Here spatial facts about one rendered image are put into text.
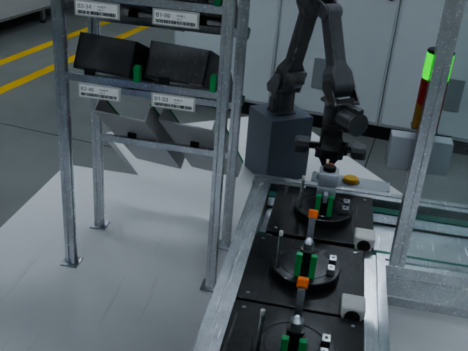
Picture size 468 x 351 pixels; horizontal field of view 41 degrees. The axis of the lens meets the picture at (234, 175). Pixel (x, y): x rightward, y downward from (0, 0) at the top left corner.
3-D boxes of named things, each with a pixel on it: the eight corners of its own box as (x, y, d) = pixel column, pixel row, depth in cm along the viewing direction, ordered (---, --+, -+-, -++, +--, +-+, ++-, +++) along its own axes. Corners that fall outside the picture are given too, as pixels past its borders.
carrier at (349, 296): (254, 239, 140) (260, 190, 134) (363, 257, 136) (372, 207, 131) (235, 306, 118) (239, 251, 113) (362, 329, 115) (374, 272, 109)
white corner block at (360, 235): (352, 241, 142) (354, 225, 140) (372, 244, 141) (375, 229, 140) (352, 252, 138) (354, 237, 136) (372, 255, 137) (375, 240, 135)
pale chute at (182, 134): (191, 166, 162) (196, 151, 164) (238, 177, 159) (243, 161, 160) (157, 120, 137) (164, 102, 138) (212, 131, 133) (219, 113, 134)
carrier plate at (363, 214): (278, 190, 162) (278, 183, 161) (371, 204, 159) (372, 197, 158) (264, 237, 141) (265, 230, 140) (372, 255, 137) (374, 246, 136)
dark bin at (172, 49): (192, 96, 152) (199, 66, 152) (243, 106, 148) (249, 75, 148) (143, 76, 125) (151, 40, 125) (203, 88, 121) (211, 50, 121)
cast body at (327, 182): (317, 185, 149) (321, 159, 146) (336, 188, 149) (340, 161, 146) (315, 201, 142) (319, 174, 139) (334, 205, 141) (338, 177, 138)
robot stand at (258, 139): (282, 159, 201) (289, 101, 192) (305, 178, 190) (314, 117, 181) (244, 165, 195) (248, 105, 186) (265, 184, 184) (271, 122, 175)
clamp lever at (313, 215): (303, 244, 131) (308, 208, 130) (313, 245, 131) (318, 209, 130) (303, 246, 127) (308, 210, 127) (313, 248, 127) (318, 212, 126)
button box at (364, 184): (310, 189, 175) (313, 169, 172) (386, 200, 172) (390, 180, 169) (308, 201, 168) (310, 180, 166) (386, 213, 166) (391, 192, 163)
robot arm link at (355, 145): (298, 113, 165) (296, 122, 159) (369, 122, 162) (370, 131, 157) (294, 142, 169) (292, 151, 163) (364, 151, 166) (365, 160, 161)
